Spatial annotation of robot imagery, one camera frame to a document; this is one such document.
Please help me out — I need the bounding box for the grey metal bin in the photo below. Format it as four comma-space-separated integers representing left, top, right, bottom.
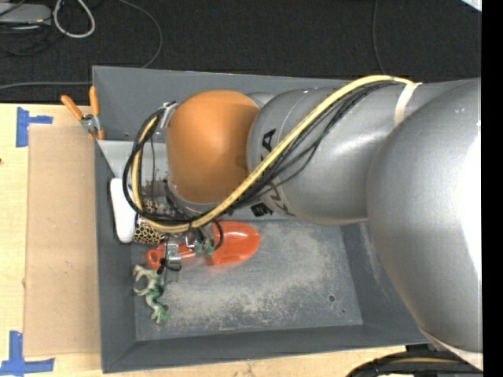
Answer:
90, 65, 433, 374

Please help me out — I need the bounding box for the brown cardboard board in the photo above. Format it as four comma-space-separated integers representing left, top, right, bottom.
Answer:
22, 124, 104, 357

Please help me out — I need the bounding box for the yellow and black spotted cloth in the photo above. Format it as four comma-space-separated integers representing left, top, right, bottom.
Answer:
132, 197, 167, 247

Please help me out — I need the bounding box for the white oblong bottle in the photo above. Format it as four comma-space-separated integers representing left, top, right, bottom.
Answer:
109, 178, 138, 244

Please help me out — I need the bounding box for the orange plastic toy shovel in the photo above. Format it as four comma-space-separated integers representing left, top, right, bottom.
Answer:
145, 221, 262, 271

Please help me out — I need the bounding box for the green toy lizard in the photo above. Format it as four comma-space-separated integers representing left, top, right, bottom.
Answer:
130, 264, 171, 325

